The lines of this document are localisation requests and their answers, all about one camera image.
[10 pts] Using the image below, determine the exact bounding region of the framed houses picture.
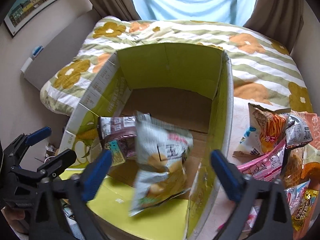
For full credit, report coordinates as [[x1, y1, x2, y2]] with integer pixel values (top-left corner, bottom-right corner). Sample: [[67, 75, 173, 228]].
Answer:
[[4, 0, 57, 37]]

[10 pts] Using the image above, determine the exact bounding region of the yellow black snack bag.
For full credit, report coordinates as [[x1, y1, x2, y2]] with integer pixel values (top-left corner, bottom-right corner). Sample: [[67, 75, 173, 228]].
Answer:
[[291, 189, 319, 231]]

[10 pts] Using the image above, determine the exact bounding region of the left hand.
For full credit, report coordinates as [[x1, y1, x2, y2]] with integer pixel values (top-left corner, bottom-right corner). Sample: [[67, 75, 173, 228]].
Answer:
[[1, 206, 28, 235]]

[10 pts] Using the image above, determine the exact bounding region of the orange patterned snack bag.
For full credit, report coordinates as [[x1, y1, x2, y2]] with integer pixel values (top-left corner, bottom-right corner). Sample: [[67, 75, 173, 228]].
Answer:
[[282, 144, 319, 189]]

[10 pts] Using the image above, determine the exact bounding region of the floral striped quilt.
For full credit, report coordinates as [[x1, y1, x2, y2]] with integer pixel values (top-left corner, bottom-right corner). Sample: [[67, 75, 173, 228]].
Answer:
[[39, 16, 315, 117]]

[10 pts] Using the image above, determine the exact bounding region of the orange fries snack bag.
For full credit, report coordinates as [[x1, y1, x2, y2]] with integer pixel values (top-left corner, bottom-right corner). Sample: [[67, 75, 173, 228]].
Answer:
[[233, 103, 291, 157]]

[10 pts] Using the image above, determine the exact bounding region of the silver barcode snack bag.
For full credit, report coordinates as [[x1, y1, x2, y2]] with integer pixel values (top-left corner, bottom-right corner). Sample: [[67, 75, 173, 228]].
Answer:
[[285, 114, 313, 149]]

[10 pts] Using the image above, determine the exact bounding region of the white potato chip bag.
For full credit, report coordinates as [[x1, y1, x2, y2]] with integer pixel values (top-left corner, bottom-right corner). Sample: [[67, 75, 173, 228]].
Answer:
[[129, 112, 193, 217]]

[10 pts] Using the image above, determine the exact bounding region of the grey headboard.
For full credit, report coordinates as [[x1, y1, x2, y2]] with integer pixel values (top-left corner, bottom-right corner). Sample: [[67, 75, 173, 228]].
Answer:
[[24, 9, 101, 90]]

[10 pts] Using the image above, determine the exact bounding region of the brown right curtain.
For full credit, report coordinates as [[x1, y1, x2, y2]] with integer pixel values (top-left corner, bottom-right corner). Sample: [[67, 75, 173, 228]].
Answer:
[[244, 0, 304, 52]]

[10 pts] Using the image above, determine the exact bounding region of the pink snack bag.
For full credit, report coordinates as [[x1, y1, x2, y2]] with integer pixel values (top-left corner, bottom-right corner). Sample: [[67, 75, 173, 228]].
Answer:
[[237, 138, 286, 181]]

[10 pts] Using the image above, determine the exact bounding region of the blue white item on headboard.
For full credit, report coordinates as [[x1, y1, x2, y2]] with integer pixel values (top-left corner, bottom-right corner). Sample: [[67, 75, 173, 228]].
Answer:
[[21, 46, 44, 74]]

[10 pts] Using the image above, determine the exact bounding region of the purple snack bag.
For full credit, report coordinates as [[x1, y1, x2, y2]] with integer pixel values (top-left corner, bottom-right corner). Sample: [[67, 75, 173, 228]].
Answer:
[[97, 116, 137, 167]]

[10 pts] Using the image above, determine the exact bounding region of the green cardboard box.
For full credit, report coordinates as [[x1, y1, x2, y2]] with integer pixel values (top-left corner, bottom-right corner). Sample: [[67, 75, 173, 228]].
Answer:
[[59, 43, 233, 239]]

